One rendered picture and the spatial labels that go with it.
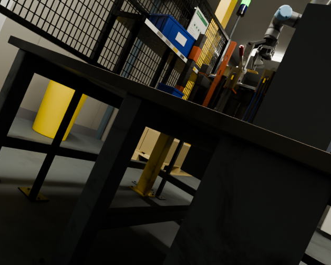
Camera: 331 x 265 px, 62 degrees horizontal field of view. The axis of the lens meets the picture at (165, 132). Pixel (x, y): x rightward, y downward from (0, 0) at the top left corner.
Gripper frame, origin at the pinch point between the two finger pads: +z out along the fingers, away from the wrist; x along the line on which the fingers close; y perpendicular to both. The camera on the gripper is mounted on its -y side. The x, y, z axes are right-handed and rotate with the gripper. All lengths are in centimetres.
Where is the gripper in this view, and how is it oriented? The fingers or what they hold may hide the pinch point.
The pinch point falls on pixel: (251, 68)
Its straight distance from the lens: 175.4
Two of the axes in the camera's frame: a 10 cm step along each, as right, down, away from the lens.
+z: -4.3, 9.0, 0.3
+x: 4.9, 2.0, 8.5
